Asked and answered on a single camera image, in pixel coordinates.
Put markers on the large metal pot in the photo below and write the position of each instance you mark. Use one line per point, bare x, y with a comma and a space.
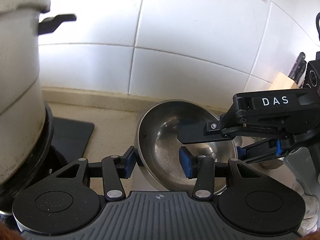
23, 112

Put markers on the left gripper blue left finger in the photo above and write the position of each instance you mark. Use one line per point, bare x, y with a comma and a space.
128, 162

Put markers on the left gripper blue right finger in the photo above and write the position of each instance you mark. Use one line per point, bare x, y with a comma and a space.
188, 163

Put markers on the wooden knife block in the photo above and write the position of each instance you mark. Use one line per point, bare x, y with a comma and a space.
282, 82

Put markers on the white cloth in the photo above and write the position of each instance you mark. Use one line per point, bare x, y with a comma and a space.
301, 164

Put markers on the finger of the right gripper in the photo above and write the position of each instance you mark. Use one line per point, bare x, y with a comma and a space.
264, 150

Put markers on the steel bowl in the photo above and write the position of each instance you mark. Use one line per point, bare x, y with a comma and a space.
269, 164
157, 145

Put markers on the black stove top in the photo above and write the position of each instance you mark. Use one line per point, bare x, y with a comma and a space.
61, 142

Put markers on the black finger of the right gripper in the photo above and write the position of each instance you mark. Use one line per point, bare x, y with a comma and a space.
200, 133

